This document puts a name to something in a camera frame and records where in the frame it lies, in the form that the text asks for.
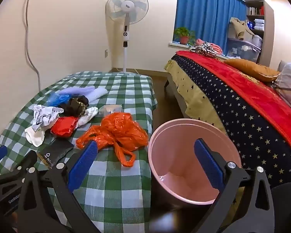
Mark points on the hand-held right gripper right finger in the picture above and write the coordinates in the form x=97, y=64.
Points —
x=208, y=165

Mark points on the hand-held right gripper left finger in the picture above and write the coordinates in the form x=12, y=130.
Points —
x=83, y=165

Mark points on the black plastic packet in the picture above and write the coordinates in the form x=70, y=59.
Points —
x=58, y=150

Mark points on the pink plastic bin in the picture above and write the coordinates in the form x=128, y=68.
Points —
x=174, y=165

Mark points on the red plastic bag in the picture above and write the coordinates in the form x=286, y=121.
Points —
x=63, y=127

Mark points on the orange plastic bag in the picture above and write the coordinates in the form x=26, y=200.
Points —
x=121, y=128

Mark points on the black floral cloth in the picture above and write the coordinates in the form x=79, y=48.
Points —
x=74, y=105

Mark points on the clear plastic packet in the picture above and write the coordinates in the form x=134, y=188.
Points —
x=109, y=110

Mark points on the star-printed navy yellow blanket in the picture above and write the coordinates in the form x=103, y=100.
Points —
x=232, y=106

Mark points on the blue plastic bag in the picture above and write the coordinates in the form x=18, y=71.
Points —
x=55, y=99

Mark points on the white foam net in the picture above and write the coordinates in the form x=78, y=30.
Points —
x=97, y=93

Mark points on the green checked tablecloth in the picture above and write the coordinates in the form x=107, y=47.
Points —
x=126, y=89

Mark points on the red blanket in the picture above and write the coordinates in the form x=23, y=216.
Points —
x=257, y=89

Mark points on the orange pillow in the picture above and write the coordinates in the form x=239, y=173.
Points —
x=254, y=69

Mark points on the black white striped cloth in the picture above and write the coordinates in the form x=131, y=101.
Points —
x=206, y=49

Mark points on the pink cloth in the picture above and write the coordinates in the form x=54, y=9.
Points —
x=217, y=47

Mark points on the clear storage box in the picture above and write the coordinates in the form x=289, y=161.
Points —
x=242, y=48

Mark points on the potted green plant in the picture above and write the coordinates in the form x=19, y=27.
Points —
x=184, y=38

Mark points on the beige coat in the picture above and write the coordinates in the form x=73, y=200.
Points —
x=240, y=26

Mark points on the dark bookshelf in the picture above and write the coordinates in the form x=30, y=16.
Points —
x=254, y=17

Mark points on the blue curtain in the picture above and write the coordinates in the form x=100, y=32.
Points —
x=208, y=9

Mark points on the white standing fan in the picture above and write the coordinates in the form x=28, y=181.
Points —
x=126, y=6

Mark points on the grey bed frame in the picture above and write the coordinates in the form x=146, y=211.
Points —
x=177, y=97

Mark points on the white wall outlet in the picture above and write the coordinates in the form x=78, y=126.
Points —
x=106, y=53

